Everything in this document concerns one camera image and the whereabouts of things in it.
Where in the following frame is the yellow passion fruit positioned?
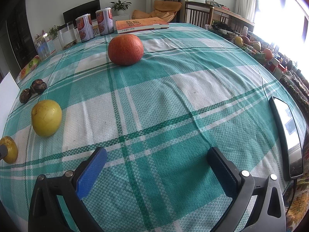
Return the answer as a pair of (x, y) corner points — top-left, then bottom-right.
(1, 136), (18, 164)

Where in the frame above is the large yellow-green citrus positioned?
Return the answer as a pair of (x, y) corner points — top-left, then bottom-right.
(31, 100), (62, 137)

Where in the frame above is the dark mangosteen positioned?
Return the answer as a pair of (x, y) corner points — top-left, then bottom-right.
(30, 78), (47, 94)
(19, 89), (32, 104)

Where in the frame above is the black tablet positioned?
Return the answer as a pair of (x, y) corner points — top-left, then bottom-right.
(269, 96), (304, 181)

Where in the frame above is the fruit print tissue pack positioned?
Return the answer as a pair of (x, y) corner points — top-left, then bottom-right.
(17, 55), (40, 81)

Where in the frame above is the glass jar gold lid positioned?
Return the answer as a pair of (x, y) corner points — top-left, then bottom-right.
(34, 33), (55, 61)

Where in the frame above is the clear jar black lid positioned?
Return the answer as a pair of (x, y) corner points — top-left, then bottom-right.
(57, 21), (77, 50)

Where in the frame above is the teal plaid tablecloth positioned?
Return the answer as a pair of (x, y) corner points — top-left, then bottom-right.
(1, 23), (306, 231)

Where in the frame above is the black television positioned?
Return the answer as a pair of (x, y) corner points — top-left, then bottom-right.
(63, 0), (101, 26)

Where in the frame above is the fruit tray on side table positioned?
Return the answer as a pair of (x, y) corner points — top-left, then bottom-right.
(233, 36), (274, 61)

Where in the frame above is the orange book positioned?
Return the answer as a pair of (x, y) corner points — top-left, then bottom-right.
(115, 17), (169, 34)

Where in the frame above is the potted green plant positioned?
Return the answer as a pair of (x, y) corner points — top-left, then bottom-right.
(111, 0), (132, 15)

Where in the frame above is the wooden desk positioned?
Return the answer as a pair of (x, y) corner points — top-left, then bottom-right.
(213, 7), (255, 33)

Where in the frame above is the wooden chair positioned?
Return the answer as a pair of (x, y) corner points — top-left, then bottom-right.
(184, 1), (215, 28)

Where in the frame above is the orange lounge chair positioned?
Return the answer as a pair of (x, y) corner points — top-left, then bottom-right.
(132, 0), (182, 23)

